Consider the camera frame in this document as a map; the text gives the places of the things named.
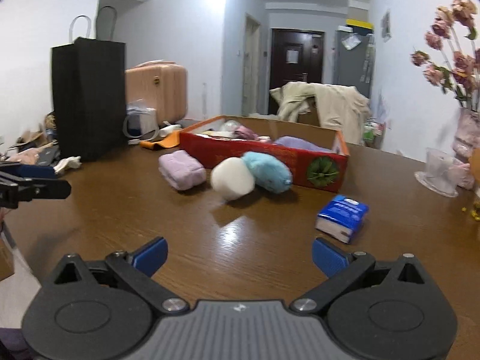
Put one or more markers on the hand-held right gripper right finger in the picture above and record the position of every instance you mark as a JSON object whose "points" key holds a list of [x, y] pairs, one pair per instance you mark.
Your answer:
{"points": [[330, 257]]}

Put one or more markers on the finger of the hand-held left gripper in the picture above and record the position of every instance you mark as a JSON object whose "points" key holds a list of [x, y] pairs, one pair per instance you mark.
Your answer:
{"points": [[48, 189], [37, 171]]}

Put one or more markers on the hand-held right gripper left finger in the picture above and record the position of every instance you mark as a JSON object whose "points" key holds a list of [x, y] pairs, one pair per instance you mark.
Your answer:
{"points": [[152, 255]]}

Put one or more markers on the blue tissue pack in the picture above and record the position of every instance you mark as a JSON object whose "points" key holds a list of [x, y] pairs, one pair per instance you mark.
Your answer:
{"points": [[343, 213]]}

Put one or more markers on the small lilac towel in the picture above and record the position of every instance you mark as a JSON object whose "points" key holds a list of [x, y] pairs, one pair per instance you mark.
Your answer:
{"points": [[182, 168]]}

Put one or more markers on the teal plush toy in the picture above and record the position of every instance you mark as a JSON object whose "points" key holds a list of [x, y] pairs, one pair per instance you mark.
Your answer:
{"points": [[268, 172]]}

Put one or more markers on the white soft roll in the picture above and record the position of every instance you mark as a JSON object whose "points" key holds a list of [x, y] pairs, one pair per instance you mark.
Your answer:
{"points": [[232, 178]]}

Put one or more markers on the red cardboard box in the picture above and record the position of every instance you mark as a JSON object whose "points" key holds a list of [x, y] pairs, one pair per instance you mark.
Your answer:
{"points": [[262, 159]]}

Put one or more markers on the crumpled white tissue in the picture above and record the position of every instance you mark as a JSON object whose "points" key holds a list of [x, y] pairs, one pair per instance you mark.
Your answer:
{"points": [[67, 164]]}

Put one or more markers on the brown cardboard box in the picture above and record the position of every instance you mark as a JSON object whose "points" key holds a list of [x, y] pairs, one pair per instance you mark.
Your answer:
{"points": [[5, 260], [309, 114]]}

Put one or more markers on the black paper bag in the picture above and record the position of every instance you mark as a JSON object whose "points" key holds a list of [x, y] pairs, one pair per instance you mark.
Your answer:
{"points": [[90, 101]]}

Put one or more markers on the orange leather pouch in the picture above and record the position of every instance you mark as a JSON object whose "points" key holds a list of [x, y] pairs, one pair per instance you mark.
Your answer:
{"points": [[165, 140]]}

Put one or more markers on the white power adapter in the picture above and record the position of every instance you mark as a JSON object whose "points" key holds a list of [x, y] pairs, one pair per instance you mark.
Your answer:
{"points": [[144, 123]]}

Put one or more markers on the green bottles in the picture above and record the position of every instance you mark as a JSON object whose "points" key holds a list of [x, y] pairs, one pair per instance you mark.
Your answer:
{"points": [[370, 133]]}

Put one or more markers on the clear plastic cup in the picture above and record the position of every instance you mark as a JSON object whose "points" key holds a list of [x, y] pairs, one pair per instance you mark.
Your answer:
{"points": [[438, 168]]}

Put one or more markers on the pink suitcase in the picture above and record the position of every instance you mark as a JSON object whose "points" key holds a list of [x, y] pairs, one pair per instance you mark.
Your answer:
{"points": [[157, 90]]}

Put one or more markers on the beige coat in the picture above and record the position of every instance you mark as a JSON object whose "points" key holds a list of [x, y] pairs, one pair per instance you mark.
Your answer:
{"points": [[337, 108]]}

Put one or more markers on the small yellow flowers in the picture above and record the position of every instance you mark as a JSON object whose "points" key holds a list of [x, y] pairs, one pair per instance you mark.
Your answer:
{"points": [[473, 213]]}

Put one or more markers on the yellow honeycomb paper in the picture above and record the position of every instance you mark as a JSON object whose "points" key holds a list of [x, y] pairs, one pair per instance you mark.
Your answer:
{"points": [[476, 165]]}

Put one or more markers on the pink vase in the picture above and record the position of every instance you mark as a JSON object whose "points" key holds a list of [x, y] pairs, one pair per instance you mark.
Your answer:
{"points": [[468, 135]]}

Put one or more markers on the dark entrance door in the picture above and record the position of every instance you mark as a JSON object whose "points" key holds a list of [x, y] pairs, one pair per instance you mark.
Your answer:
{"points": [[300, 71]]}

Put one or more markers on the grey refrigerator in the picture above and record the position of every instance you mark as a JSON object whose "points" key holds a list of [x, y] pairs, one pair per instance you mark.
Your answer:
{"points": [[348, 67]]}

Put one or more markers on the hanging umbrella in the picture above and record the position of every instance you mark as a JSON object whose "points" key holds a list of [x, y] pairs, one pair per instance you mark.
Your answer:
{"points": [[368, 60]]}

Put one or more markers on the wooden interior door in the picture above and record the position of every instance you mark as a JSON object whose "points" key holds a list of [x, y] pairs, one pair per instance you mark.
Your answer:
{"points": [[251, 67]]}

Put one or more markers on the white paper notice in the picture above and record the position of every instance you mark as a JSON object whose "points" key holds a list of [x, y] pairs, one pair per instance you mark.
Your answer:
{"points": [[294, 53]]}

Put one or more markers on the clear plastic bag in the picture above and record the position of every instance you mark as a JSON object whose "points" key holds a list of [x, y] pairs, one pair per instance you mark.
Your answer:
{"points": [[350, 40]]}

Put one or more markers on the dried rose bouquet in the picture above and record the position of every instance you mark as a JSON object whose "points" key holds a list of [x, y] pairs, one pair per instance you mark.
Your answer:
{"points": [[463, 63]]}

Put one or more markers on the yellow box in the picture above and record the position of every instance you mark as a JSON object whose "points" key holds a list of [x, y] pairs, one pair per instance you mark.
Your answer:
{"points": [[360, 22]]}

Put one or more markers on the wall picture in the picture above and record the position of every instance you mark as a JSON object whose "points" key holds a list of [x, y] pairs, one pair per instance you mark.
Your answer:
{"points": [[386, 26]]}

